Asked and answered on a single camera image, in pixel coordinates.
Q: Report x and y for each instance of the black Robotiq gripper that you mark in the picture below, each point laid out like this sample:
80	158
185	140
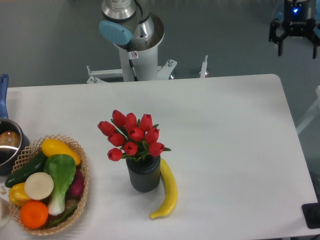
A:
298	19

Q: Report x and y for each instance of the red tulip bouquet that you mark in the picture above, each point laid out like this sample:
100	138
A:
132	138

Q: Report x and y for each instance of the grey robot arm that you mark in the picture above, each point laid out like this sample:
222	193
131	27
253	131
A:
129	24

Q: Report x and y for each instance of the dark grey ribbed vase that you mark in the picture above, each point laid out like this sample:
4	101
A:
144	174

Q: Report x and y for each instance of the black device at table edge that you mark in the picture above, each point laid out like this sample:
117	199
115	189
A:
311	212

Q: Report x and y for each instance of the yellow banana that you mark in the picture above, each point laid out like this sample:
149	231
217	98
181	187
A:
171	192

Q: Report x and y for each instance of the green bok choy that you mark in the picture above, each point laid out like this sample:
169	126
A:
62	169

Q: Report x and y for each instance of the purple red onion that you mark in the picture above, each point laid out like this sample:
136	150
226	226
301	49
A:
77	186

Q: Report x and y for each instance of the yellow squash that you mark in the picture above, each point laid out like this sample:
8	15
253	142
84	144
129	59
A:
52	147

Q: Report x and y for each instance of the woven wicker basket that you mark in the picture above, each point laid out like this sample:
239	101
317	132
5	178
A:
76	203

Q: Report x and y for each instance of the green cucumber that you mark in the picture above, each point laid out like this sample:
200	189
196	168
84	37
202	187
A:
34	165

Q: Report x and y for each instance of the white round radish slice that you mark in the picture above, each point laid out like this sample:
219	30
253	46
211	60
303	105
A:
39	186

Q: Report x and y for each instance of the orange fruit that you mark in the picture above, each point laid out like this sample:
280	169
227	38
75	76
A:
34	214

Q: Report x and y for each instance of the yellow bell pepper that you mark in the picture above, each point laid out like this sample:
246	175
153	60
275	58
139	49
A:
17	195

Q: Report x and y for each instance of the garlic clove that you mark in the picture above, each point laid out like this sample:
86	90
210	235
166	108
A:
3	191

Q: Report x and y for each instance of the white frame at right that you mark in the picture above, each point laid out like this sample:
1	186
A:
310	113

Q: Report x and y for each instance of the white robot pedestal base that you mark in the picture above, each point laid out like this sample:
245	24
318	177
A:
135	66

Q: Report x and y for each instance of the blue handled saucepan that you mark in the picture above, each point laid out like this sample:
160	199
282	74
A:
12	138

